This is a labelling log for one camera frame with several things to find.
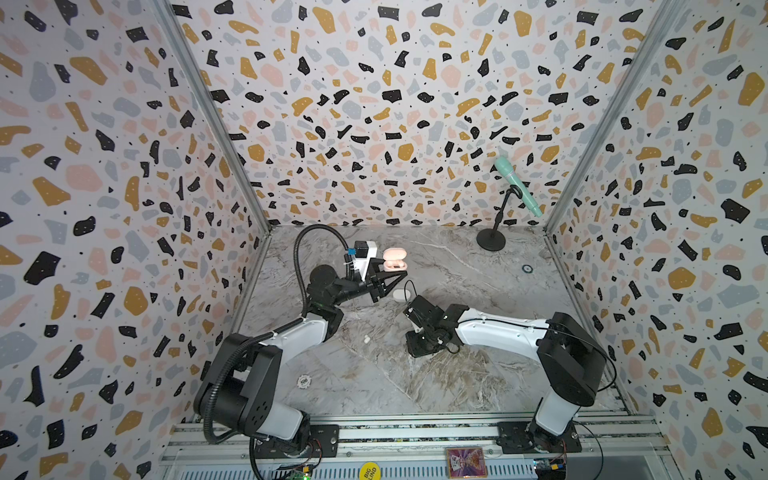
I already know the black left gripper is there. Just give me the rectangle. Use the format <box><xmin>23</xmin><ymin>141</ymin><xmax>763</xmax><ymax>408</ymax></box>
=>
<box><xmin>332</xmin><ymin>261</ymin><xmax>407</xmax><ymax>310</ymax></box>

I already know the white earbud case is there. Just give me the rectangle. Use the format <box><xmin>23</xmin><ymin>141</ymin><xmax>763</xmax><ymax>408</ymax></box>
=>
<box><xmin>393</xmin><ymin>289</ymin><xmax>408</xmax><ymax>302</ymax></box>

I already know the pink earbud case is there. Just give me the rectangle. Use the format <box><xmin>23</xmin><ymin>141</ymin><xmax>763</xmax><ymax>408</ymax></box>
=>
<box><xmin>382</xmin><ymin>248</ymin><xmax>407</xmax><ymax>272</ymax></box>

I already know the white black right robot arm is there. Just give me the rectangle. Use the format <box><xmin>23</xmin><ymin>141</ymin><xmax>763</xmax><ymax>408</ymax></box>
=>
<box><xmin>403</xmin><ymin>295</ymin><xmax>611</xmax><ymax>439</ymax></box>

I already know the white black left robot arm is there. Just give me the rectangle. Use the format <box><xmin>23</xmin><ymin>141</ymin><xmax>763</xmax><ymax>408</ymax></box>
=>
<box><xmin>194</xmin><ymin>259</ymin><xmax>407</xmax><ymax>451</ymax></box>

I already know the black microphone stand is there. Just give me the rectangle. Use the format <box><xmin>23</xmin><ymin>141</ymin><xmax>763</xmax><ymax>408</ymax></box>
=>
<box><xmin>476</xmin><ymin>186</ymin><xmax>522</xmax><ymax>252</ymax></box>

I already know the pink square sticker card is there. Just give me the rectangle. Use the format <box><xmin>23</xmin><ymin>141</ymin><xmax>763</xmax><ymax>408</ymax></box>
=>
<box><xmin>446</xmin><ymin>447</ymin><xmax>488</xmax><ymax>479</ymax></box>

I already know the yellow round sticker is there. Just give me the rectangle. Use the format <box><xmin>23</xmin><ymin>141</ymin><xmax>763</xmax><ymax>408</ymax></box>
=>
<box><xmin>358</xmin><ymin>462</ymin><xmax>382</xmax><ymax>480</ymax></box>

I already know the mint green toy microphone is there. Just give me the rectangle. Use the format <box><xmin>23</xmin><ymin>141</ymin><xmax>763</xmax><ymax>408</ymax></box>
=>
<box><xmin>494</xmin><ymin>157</ymin><xmax>543</xmax><ymax>218</ymax></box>

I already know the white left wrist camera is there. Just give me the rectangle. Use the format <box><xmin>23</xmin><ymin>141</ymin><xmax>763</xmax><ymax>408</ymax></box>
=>
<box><xmin>345</xmin><ymin>240</ymin><xmax>378</xmax><ymax>281</ymax></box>

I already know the black corrugated cable conduit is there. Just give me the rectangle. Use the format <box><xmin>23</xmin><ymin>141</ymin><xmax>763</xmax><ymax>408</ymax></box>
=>
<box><xmin>292</xmin><ymin>224</ymin><xmax>350</xmax><ymax>316</ymax></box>

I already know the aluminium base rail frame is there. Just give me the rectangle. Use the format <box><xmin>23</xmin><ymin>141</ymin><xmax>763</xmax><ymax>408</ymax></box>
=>
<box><xmin>159</xmin><ymin>411</ymin><xmax>682</xmax><ymax>479</ymax></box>

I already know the left aluminium corner post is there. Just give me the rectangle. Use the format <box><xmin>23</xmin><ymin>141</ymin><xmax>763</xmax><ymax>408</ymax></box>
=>
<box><xmin>150</xmin><ymin>0</ymin><xmax>271</xmax><ymax>236</ymax></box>

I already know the aluminium corner post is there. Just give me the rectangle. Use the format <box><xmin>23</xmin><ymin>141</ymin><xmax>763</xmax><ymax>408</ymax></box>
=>
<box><xmin>150</xmin><ymin>0</ymin><xmax>271</xmax><ymax>236</ymax></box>
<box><xmin>545</xmin><ymin>0</ymin><xmax>686</xmax><ymax>238</ymax></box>

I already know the right aluminium corner post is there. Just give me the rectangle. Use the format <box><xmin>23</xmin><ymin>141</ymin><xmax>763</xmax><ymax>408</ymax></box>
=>
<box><xmin>545</xmin><ymin>0</ymin><xmax>686</xmax><ymax>238</ymax></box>

